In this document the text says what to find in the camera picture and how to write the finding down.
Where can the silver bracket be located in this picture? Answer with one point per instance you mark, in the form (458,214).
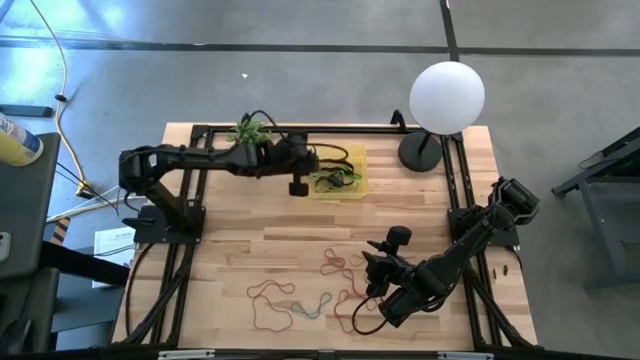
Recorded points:
(465,356)
(185,354)

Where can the blue rubber band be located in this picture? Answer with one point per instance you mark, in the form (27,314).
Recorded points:
(312,316)

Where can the yellow translucent plastic bin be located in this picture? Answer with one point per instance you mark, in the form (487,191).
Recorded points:
(357,192)

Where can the green plant in white pot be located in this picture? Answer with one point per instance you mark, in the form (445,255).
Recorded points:
(250,132)

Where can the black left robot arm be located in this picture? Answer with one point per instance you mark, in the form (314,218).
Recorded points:
(210,157)

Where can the black metal stand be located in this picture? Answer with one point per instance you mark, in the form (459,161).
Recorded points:
(607,240)

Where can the black flat bar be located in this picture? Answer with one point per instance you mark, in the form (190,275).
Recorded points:
(25,111)

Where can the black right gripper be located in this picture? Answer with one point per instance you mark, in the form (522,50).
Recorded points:
(395,270)

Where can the black metal table frame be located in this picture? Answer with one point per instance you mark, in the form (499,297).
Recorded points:
(360,129)

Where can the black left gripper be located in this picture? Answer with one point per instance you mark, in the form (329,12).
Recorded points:
(292,155)

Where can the yellow black striped block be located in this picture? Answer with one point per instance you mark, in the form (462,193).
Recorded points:
(61,231)

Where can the black desk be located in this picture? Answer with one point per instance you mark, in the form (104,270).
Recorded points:
(30,200)

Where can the yellow rubber band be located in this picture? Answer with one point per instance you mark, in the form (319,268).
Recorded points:
(320,187)

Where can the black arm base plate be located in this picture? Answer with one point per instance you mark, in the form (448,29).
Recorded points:
(145,232)
(505,237)

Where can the green rubber band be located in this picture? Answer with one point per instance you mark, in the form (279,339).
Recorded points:
(352,176)

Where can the yellow wipes canister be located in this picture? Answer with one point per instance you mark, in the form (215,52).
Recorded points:
(20,145)

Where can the white globe lamp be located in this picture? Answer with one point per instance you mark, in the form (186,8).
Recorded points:
(445,97)

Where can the white paper sheet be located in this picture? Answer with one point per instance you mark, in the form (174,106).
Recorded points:
(112,240)

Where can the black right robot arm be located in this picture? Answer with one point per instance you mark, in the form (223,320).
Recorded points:
(475,235)

